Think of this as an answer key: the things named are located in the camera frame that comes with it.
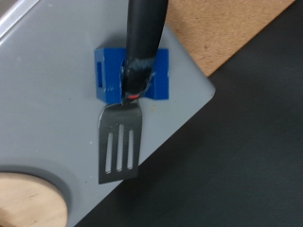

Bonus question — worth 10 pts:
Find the metal spatula with blue block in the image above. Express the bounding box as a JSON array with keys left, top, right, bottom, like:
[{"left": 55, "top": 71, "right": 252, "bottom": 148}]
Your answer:
[{"left": 94, "top": 0, "right": 170, "bottom": 185}]

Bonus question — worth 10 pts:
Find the silver toaster oven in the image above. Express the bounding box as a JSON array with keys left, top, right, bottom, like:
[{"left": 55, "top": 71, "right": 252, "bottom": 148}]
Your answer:
[{"left": 0, "top": 0, "right": 217, "bottom": 227}]

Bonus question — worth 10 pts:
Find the round wooden board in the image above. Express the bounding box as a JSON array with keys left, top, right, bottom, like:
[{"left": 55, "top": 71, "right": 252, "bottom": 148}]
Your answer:
[{"left": 0, "top": 171, "right": 69, "bottom": 227}]

